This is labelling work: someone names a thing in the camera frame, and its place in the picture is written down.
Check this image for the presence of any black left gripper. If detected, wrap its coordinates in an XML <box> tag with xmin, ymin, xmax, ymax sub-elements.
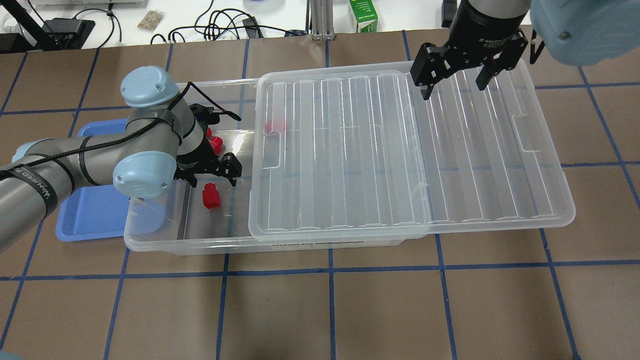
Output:
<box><xmin>173</xmin><ymin>104</ymin><xmax>243</xmax><ymax>189</ymax></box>

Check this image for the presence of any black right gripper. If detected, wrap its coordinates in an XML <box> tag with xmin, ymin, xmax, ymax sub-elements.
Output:
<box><xmin>410</xmin><ymin>0</ymin><xmax>530</xmax><ymax>101</ymax></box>

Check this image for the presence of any clear plastic box lid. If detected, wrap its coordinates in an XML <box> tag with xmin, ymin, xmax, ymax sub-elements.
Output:
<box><xmin>247</xmin><ymin>61</ymin><xmax>576</xmax><ymax>245</ymax></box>

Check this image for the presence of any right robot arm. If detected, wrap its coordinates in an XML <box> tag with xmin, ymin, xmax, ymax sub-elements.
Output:
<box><xmin>409</xmin><ymin>0</ymin><xmax>640</xmax><ymax>100</ymax></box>

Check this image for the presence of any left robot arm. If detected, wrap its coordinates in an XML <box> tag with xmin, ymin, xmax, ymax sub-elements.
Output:
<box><xmin>0</xmin><ymin>66</ymin><xmax>242</xmax><ymax>251</ymax></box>

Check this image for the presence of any clear plastic storage box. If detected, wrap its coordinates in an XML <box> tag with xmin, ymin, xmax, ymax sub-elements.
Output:
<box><xmin>123</xmin><ymin>78</ymin><xmax>406</xmax><ymax>257</ymax></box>

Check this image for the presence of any blue plastic tray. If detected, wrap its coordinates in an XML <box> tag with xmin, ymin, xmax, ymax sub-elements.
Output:
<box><xmin>55</xmin><ymin>118</ymin><xmax>166</xmax><ymax>243</ymax></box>

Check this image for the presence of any green white carton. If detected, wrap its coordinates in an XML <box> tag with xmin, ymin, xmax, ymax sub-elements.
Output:
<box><xmin>348</xmin><ymin>0</ymin><xmax>379</xmax><ymax>34</ymax></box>

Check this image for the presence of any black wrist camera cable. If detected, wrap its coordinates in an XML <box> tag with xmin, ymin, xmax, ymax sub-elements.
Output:
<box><xmin>0</xmin><ymin>82</ymin><xmax>243</xmax><ymax>171</ymax></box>

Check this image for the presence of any aluminium frame post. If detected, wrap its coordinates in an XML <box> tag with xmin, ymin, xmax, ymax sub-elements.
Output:
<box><xmin>306</xmin><ymin>0</ymin><xmax>335</xmax><ymax>41</ymax></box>

